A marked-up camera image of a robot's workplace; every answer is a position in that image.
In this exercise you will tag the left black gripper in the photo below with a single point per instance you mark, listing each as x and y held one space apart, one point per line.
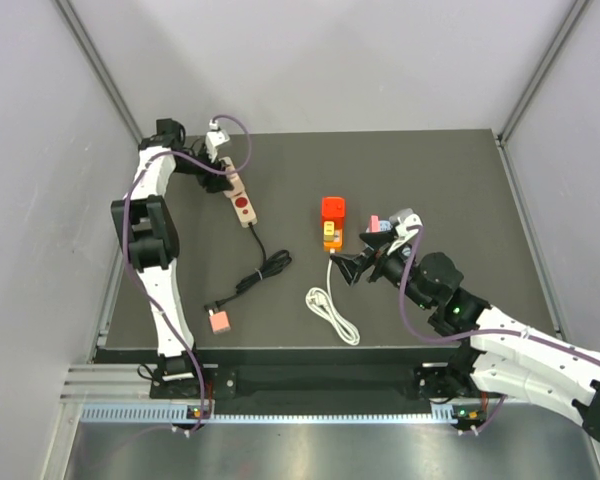
213 182

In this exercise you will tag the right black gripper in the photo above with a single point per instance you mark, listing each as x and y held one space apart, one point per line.
352 265

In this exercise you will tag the orange power strip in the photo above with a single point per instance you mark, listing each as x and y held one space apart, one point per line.
337 245

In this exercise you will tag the pink square adapter plug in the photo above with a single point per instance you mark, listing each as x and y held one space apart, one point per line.
374 224

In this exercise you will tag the yellow cube charger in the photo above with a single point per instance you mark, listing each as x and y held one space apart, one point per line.
329 232

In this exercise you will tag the salmon pink plug adapter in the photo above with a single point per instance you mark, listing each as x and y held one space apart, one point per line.
219 321

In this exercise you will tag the pink cube adapter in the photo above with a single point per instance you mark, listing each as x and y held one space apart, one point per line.
234 179

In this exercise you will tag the blue round power socket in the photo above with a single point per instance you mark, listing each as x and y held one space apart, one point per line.
386 226

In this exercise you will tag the beige red power strip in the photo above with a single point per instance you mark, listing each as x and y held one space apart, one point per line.
244 209

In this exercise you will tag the red plug adapter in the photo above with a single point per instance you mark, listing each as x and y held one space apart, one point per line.
333 209

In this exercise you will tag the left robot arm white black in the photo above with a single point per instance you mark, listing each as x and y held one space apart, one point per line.
149 240

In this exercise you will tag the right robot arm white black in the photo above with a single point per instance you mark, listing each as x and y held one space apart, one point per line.
497 353

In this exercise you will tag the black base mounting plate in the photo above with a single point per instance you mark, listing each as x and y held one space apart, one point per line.
400 381

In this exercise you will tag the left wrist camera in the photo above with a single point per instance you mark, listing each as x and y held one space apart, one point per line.
215 139

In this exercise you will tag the grey slotted cable duct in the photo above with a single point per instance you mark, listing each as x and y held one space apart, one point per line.
186 414

